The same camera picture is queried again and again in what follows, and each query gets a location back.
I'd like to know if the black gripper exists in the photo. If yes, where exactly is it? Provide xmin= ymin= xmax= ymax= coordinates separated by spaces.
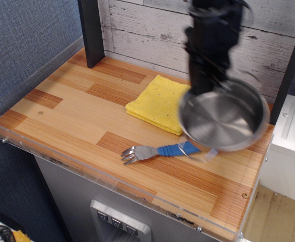
xmin=185 ymin=12 xmax=243 ymax=95

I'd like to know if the small steel pot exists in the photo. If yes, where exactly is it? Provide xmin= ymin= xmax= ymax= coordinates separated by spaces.
xmin=178 ymin=71 xmax=270 ymax=152

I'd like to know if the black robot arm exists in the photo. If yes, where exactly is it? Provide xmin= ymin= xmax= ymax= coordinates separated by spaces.
xmin=185 ymin=1 xmax=248 ymax=95

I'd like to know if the yellow folded cloth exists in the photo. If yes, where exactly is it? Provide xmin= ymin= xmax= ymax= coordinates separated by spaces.
xmin=125 ymin=75 xmax=190 ymax=136

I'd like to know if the clear acrylic guard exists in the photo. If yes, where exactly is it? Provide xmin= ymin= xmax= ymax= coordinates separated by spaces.
xmin=0 ymin=41 xmax=273 ymax=241

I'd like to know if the white toy sink unit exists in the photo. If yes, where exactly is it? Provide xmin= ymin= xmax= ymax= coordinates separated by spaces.
xmin=259 ymin=95 xmax=295 ymax=200

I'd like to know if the silver dispenser button panel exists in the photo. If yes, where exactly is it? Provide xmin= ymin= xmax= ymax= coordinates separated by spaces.
xmin=90 ymin=199 xmax=152 ymax=241

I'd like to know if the grey toy fridge cabinet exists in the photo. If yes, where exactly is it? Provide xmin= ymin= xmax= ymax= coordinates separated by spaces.
xmin=36 ymin=157 xmax=242 ymax=241

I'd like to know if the yellow tape piece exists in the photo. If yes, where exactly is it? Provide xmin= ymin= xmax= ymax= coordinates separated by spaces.
xmin=12 ymin=230 xmax=32 ymax=242

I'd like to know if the black right post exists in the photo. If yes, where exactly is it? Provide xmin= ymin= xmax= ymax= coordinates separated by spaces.
xmin=267 ymin=0 xmax=295 ymax=126

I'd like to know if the black post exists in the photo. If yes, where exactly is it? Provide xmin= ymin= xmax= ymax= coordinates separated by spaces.
xmin=267 ymin=0 xmax=295 ymax=126
xmin=78 ymin=0 xmax=105 ymax=68

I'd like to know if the blue handled metal fork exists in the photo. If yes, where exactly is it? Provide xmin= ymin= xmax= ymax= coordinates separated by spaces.
xmin=121 ymin=141 xmax=200 ymax=165

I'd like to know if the black left post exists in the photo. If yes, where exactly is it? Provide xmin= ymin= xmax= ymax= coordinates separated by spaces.
xmin=78 ymin=0 xmax=105 ymax=68

